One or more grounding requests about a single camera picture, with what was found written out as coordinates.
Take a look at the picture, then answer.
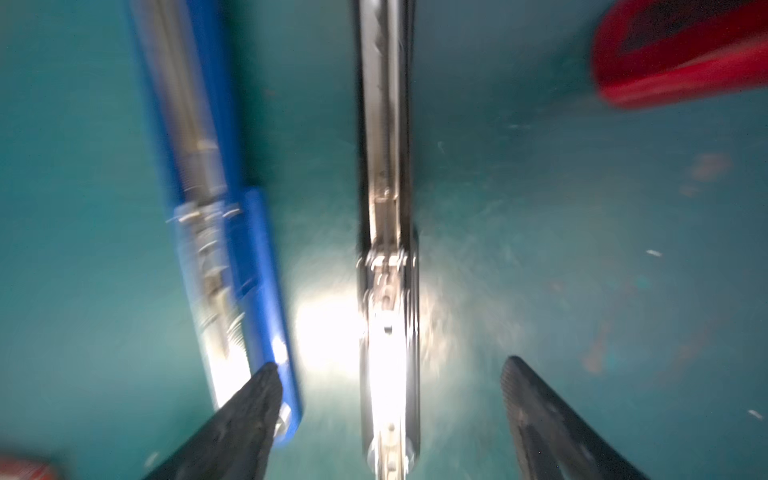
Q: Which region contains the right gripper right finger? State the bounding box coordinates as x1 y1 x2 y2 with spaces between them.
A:
501 356 646 479

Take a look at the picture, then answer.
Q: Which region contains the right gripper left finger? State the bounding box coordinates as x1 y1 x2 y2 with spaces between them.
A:
146 362 283 480

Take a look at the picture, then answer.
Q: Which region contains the red white staple box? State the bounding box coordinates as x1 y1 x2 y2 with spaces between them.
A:
0 456 59 480

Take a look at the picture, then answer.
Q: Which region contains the red spray bottle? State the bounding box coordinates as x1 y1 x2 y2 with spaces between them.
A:
591 0 767 109

